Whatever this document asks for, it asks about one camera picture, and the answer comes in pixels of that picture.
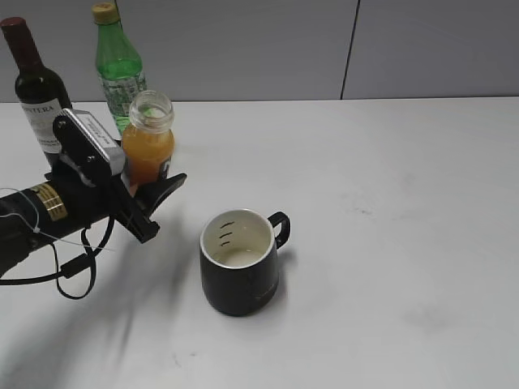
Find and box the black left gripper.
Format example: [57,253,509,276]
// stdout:
[107,173,187,243]

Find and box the orange juice bottle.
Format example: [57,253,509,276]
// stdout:
[122,90,174,186]

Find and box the black mug white interior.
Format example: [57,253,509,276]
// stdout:
[199,208,291,317]

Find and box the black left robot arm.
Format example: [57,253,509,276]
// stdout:
[1,173,187,275]

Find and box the green plastic soda bottle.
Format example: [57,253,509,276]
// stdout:
[92,2,147,133]

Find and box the red wine bottle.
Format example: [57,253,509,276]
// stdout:
[1,17,72,165]

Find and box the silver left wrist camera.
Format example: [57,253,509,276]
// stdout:
[53,108,126,187]

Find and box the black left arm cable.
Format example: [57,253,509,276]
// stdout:
[0,214,117,300]

